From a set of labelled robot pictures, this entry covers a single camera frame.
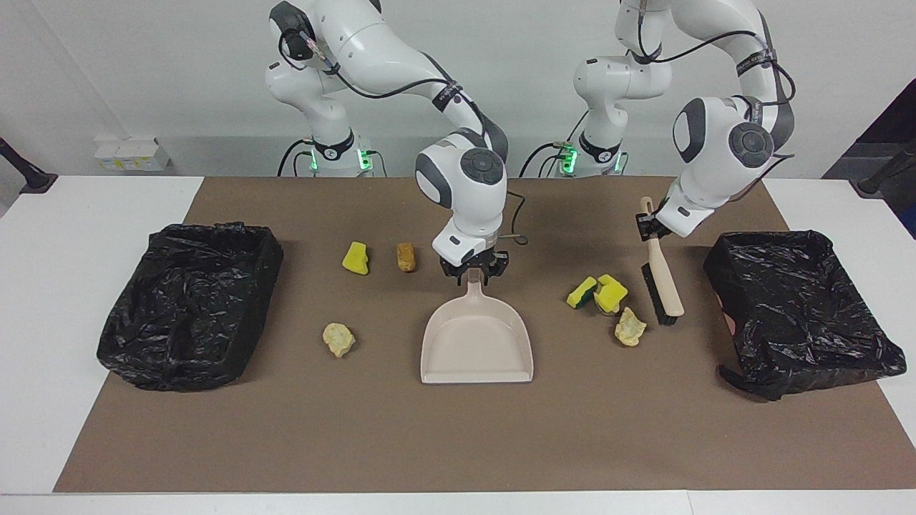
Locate yellow sponge with green edge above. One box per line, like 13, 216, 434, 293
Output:
593, 274, 629, 314

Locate bin lined with black bag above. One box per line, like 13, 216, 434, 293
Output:
97, 222, 285, 393
703, 229, 907, 402

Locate brown paper table mat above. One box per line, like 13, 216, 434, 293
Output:
53, 176, 916, 494

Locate black stand leg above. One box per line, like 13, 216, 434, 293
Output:
0, 136, 59, 195
850, 138, 916, 200

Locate plain yellow sponge piece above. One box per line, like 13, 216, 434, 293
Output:
341, 242, 371, 276

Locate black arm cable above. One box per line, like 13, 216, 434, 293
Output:
633, 0, 796, 205
283, 29, 529, 246

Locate white cardboard box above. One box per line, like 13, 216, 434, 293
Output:
94, 137, 172, 173

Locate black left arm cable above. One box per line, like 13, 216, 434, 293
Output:
633, 0, 796, 205

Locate black base power cable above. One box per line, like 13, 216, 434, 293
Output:
277, 137, 317, 178
519, 111, 589, 178

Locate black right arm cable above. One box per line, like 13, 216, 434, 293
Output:
283, 29, 529, 246

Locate beige plastic dustpan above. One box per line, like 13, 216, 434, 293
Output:
420, 268, 535, 385

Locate beige hand brush black bristles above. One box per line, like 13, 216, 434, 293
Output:
638, 196, 686, 327

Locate pale yellow paper ball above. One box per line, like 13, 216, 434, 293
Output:
614, 307, 648, 348
322, 323, 356, 359

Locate green and yellow sponge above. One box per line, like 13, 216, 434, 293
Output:
566, 276, 598, 310

